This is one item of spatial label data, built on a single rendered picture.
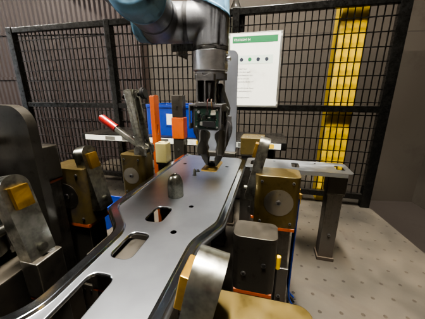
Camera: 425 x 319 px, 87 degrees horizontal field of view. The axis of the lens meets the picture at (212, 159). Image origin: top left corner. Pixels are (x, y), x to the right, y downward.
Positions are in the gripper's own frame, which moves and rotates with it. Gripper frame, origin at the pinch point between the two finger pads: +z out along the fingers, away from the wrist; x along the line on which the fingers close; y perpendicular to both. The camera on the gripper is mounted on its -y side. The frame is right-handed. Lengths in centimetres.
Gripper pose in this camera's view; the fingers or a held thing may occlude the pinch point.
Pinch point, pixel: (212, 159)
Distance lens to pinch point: 56.5
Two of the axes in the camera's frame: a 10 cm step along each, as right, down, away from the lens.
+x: 9.7, 0.7, -2.2
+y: -2.3, 2.7, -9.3
